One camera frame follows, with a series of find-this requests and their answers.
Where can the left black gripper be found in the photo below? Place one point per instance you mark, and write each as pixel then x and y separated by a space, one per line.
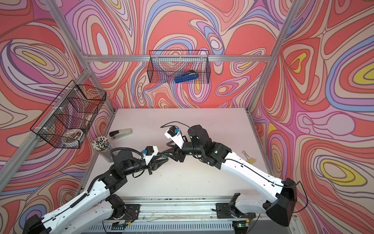
pixel 155 165

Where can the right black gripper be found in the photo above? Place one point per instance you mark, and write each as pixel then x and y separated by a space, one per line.
pixel 177 152

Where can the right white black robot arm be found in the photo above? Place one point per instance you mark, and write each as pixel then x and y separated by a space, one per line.
pixel 277 198

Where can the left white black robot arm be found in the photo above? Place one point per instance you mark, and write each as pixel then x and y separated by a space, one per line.
pixel 99 201

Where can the grey stapler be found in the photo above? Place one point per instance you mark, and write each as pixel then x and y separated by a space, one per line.
pixel 117 134

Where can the cup of pencils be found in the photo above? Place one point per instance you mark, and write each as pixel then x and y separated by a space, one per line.
pixel 103 147

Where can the gold binder clip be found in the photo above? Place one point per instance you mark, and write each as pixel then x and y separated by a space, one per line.
pixel 249 159

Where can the blue stapler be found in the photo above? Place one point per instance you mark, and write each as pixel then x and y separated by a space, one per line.
pixel 186 77

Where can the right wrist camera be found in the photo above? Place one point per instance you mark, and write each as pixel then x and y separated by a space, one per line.
pixel 175 135

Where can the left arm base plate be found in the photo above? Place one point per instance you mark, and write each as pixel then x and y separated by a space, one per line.
pixel 129 212

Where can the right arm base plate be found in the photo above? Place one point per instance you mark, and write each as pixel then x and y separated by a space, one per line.
pixel 227 210

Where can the back black wire basket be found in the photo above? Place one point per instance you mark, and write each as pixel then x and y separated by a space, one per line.
pixel 165 65

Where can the black wire basket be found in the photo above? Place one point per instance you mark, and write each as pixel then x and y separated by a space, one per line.
pixel 75 107
pixel 165 65

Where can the left black wire basket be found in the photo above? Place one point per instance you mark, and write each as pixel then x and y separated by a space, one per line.
pixel 75 107

